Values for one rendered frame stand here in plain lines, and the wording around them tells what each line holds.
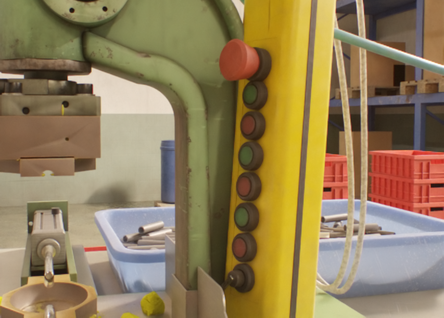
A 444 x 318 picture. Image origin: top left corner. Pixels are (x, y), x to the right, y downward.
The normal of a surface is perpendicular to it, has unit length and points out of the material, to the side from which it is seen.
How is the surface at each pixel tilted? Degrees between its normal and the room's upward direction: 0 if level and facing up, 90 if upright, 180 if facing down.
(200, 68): 90
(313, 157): 90
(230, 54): 82
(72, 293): 67
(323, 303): 0
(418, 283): 100
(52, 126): 90
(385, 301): 0
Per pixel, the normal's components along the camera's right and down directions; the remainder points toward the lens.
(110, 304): 0.00, -1.00
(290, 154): 0.63, 0.04
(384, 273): 0.29, 0.22
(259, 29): -0.77, -0.06
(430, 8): -0.96, 0.01
